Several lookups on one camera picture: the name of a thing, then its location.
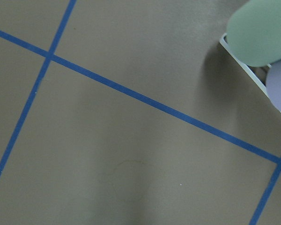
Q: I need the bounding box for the purple plastic cup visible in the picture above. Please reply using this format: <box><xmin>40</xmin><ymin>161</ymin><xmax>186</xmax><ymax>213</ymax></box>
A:
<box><xmin>266</xmin><ymin>60</ymin><xmax>281</xmax><ymax>112</ymax></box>

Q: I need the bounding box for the green plastic cup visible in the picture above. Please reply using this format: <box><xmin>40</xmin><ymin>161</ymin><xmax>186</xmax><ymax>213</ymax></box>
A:
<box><xmin>226</xmin><ymin>0</ymin><xmax>281</xmax><ymax>67</ymax></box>

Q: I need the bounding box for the white wire cup rack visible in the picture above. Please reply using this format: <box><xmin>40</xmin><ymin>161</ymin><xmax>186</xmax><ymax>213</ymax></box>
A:
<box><xmin>219</xmin><ymin>33</ymin><xmax>273</xmax><ymax>102</ymax></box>

